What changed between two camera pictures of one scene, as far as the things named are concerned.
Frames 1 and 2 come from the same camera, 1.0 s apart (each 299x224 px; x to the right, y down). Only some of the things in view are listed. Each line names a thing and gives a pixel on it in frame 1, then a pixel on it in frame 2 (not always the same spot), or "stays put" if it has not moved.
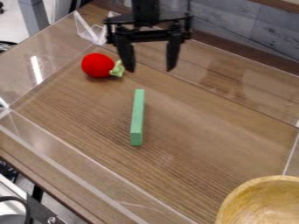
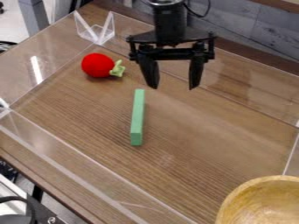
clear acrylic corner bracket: x=95 y=33 stays put
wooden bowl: x=263 y=200 stays put
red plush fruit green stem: x=98 y=65 stays put
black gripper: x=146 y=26 → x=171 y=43
